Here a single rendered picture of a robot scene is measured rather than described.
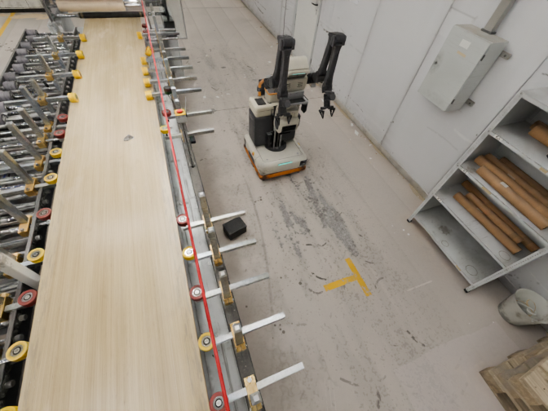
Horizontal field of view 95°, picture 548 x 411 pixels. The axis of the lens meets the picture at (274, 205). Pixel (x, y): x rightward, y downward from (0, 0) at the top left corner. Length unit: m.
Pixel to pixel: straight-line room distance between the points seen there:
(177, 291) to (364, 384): 1.61
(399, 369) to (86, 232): 2.45
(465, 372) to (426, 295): 0.61
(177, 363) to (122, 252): 0.70
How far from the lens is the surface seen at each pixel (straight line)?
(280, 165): 3.02
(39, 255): 1.93
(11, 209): 2.17
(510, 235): 3.00
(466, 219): 2.93
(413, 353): 2.66
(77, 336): 1.62
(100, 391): 1.52
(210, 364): 1.68
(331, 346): 2.40
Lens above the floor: 2.28
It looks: 52 degrees down
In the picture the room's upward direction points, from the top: 8 degrees clockwise
